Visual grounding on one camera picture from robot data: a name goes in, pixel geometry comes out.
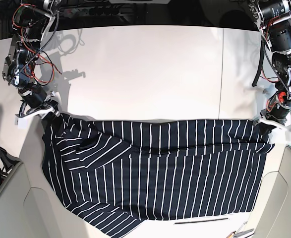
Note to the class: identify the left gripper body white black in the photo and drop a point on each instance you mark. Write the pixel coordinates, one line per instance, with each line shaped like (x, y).
(274, 115)

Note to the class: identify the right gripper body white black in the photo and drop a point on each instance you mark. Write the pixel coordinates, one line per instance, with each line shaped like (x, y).
(36, 101)

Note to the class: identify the navy white striped T-shirt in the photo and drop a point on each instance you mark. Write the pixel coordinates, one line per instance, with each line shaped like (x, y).
(116, 174)

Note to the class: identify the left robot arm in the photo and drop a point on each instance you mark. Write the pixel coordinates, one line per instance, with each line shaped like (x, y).
(273, 20)

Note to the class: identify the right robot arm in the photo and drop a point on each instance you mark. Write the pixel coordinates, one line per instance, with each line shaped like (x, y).
(27, 67)

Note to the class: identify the beige chair right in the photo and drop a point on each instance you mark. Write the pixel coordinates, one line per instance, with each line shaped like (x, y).
(271, 216)

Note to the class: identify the beige chair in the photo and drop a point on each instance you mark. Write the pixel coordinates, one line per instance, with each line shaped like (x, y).
(20, 215)
(271, 216)

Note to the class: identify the white power strip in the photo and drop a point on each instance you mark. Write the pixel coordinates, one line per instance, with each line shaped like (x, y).
(72, 12)

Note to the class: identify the beige chair left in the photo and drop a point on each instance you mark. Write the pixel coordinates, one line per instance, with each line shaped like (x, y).
(20, 215)

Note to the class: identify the grey tool at table edge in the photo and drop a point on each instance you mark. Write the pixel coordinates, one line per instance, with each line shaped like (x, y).
(245, 234)

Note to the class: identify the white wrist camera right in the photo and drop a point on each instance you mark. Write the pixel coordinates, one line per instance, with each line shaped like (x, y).
(22, 122)

